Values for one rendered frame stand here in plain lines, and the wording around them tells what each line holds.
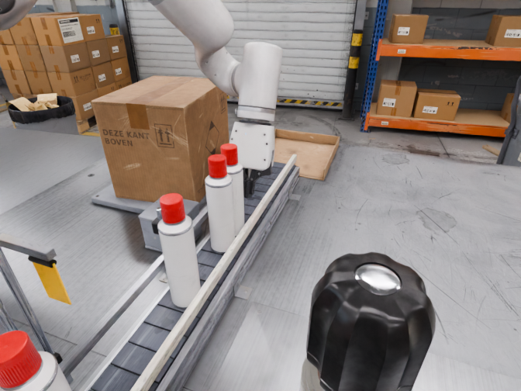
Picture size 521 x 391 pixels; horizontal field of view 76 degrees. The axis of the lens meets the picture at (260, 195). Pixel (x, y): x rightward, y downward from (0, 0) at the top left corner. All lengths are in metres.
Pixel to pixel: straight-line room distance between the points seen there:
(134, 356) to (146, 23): 4.91
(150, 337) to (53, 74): 3.86
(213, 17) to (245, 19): 4.05
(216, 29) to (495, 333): 0.72
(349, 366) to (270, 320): 0.35
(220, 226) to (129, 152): 0.36
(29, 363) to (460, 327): 0.64
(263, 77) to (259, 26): 3.92
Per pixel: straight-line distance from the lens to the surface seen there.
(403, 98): 4.02
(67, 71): 4.16
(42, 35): 4.22
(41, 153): 1.49
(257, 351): 0.55
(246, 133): 0.75
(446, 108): 4.11
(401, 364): 0.24
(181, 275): 0.56
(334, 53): 4.54
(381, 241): 0.86
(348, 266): 0.24
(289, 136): 1.38
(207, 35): 0.66
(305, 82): 4.65
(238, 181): 0.67
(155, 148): 0.87
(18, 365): 0.37
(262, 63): 0.74
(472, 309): 0.77
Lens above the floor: 1.34
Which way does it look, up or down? 31 degrees down
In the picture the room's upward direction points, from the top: straight up
